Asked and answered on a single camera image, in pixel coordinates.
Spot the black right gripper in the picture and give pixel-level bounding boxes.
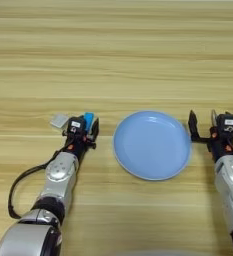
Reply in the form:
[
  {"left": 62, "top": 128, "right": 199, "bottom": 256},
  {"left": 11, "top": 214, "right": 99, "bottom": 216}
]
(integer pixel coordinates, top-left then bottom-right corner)
[{"left": 188, "top": 110, "right": 233, "bottom": 163}]

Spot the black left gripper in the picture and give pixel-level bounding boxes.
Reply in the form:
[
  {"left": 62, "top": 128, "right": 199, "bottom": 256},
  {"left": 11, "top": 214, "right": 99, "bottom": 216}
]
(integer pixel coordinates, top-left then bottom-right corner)
[{"left": 61, "top": 116, "right": 100, "bottom": 161}]

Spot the blue rectangular block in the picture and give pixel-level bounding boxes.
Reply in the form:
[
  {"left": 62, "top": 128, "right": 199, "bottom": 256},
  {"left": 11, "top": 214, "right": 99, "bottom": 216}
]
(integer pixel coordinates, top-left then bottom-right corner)
[{"left": 83, "top": 112, "right": 96, "bottom": 126}]

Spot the small silver square piece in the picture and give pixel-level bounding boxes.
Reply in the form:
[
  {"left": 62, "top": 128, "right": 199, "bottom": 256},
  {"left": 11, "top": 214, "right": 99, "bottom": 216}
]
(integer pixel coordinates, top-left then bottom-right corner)
[{"left": 49, "top": 113, "right": 70, "bottom": 129}]

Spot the right gripper labelled black box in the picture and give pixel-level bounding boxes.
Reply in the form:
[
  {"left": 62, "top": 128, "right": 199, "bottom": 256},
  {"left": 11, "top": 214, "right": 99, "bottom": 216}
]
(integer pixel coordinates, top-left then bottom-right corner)
[{"left": 216, "top": 113, "right": 233, "bottom": 134}]

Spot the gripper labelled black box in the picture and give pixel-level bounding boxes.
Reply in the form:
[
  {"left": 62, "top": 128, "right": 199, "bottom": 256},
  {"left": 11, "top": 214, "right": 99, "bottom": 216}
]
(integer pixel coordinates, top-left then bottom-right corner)
[
  {"left": 67, "top": 116, "right": 87, "bottom": 135},
  {"left": 216, "top": 113, "right": 233, "bottom": 134}
]

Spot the left gripper labelled black box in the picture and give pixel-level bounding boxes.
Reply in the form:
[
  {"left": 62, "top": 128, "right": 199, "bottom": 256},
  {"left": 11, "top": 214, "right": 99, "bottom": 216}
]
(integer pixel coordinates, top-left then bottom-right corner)
[{"left": 67, "top": 116, "right": 87, "bottom": 135}]

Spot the light blue round plate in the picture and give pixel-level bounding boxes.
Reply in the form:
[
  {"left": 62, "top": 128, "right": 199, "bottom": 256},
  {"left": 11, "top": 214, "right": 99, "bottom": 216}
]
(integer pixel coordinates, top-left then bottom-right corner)
[{"left": 113, "top": 110, "right": 193, "bottom": 182}]

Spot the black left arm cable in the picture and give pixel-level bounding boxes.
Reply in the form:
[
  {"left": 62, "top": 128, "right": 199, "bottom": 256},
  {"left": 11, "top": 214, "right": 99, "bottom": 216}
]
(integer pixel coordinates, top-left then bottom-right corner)
[{"left": 7, "top": 149, "right": 61, "bottom": 220}]

